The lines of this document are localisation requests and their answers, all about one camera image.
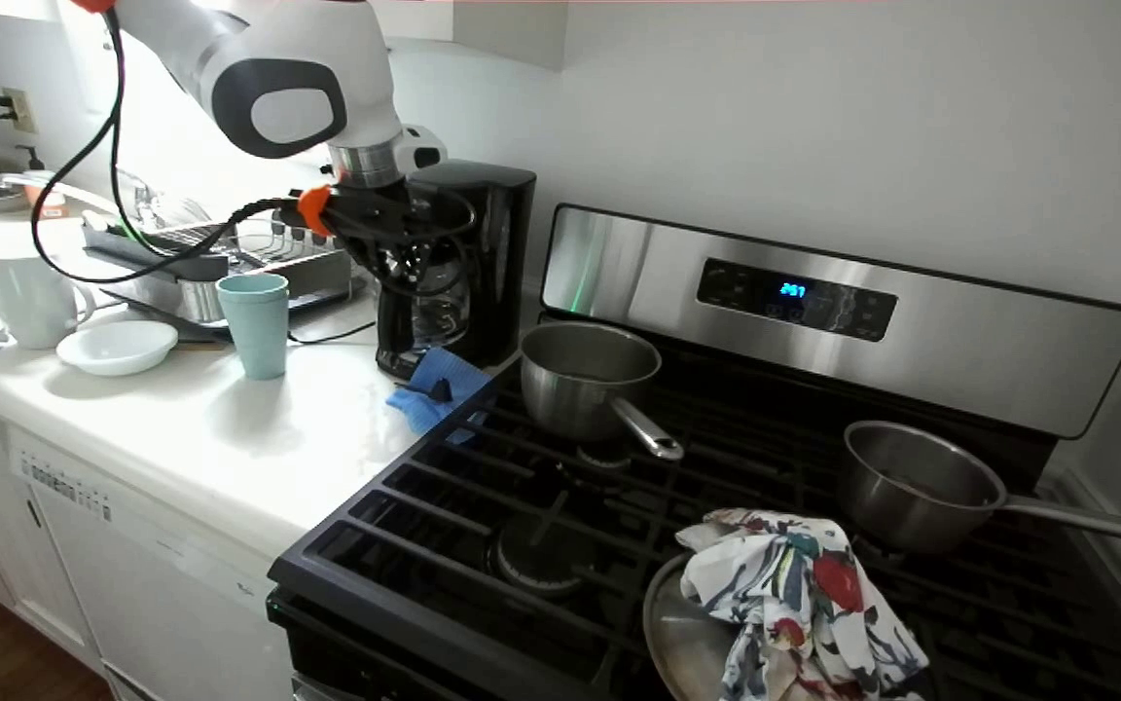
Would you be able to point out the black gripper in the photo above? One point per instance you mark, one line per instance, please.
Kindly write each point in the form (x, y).
(392, 218)

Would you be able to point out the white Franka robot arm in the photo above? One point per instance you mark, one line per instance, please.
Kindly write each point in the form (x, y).
(291, 81)

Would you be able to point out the black coffee maker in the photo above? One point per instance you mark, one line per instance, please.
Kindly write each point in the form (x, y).
(499, 257)

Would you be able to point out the blue pot holder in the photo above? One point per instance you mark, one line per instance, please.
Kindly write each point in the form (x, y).
(435, 390)

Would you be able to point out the teal plastic cup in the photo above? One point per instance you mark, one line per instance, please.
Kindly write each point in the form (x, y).
(253, 331)

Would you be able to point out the steel dish rack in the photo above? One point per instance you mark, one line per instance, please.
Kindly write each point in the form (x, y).
(186, 277)

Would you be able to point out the white shallow bowl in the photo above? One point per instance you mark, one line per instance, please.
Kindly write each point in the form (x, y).
(117, 348)

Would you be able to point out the black and steel gas stove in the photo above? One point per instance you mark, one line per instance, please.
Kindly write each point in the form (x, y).
(768, 429)

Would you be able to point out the white mug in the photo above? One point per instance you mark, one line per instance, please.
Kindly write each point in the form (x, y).
(19, 299)

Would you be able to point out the white dishwasher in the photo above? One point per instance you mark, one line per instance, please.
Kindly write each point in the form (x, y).
(145, 570)

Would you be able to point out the floral kitchen towel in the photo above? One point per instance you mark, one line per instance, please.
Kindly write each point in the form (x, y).
(798, 610)

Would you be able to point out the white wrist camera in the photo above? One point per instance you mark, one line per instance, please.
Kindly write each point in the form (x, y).
(424, 147)

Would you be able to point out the wall outlet with plugs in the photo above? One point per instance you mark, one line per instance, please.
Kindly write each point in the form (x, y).
(19, 112)

